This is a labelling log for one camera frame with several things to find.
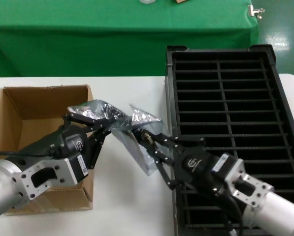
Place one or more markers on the graphics card with metal bracket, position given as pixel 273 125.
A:
pixel 146 138

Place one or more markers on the flat cardboard box with lid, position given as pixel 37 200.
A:
pixel 181 1

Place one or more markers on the silver metal cloth clip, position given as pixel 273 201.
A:
pixel 253 11

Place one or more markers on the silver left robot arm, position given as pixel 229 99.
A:
pixel 1 186

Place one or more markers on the silver wrist bracket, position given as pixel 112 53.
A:
pixel 260 189
pixel 63 172

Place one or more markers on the black slotted plastic container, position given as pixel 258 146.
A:
pixel 247 98

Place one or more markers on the silver left wrist bracket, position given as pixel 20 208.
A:
pixel 63 172

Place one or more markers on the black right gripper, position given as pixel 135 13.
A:
pixel 193 167

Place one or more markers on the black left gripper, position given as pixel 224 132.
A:
pixel 73 142

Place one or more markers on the brown open cardboard box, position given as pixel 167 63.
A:
pixel 38 103

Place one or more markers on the clear grey antistatic bag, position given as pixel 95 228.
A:
pixel 137 152

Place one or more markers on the green tablecloth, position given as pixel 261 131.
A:
pixel 112 37

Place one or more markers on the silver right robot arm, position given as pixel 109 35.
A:
pixel 279 214

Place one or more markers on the silver right wrist bracket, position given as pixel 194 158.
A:
pixel 260 189

